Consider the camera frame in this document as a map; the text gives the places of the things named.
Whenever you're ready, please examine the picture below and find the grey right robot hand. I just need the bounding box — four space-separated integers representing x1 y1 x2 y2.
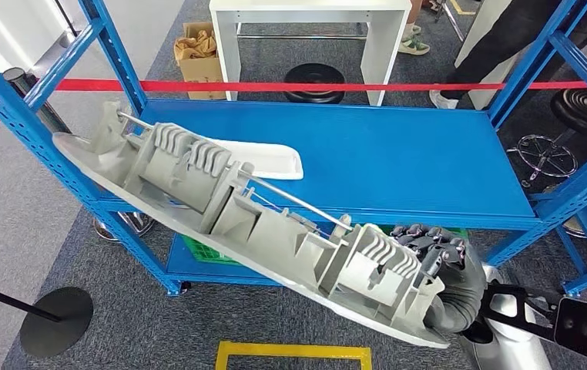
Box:
389 224 488 308

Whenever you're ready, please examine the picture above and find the grey plastic wheel hubcap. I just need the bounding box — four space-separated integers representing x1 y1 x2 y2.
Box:
52 101 450 349

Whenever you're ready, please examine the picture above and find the white plastic part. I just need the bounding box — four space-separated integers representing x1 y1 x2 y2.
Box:
203 136 305 181

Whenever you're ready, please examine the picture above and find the black stool chrome base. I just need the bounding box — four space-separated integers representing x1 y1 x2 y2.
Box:
506 88 587 190

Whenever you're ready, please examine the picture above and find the person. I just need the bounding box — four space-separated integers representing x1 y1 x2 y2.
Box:
397 0 431 56
428 0 587 111

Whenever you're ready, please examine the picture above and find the white table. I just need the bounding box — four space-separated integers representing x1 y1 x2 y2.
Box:
209 0 413 107

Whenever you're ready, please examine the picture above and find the black round stool seat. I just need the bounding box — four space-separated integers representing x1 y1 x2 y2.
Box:
283 63 347 105

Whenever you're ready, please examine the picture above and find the red barrier tape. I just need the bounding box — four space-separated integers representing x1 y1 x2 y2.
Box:
0 78 587 156

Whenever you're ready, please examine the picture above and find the open cardboard box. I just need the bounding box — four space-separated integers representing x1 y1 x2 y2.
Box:
173 21 227 101

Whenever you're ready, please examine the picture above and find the brown packing paper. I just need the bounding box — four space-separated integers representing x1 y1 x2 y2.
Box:
175 29 218 63

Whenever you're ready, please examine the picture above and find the stanchion with black base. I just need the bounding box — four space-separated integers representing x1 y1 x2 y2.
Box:
0 277 95 358

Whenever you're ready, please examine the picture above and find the stanchion with chrome base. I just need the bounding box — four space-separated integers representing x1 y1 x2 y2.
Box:
2 67 156 242

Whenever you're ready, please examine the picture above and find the black camera bracket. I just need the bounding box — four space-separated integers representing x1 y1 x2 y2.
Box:
478 283 562 344

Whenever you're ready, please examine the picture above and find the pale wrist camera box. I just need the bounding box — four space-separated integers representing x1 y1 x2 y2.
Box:
553 298 587 366

